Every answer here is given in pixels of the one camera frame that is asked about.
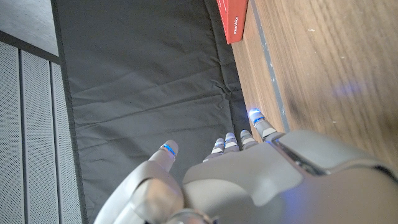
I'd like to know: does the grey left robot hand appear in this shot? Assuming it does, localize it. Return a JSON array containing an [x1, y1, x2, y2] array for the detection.
[[93, 108, 398, 224]]

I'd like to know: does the red notebook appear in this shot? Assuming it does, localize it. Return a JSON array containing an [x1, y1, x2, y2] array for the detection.
[[216, 0, 249, 45]]

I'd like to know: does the black fabric backdrop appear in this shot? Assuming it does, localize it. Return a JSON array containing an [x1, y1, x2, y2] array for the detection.
[[50, 0, 253, 224]]

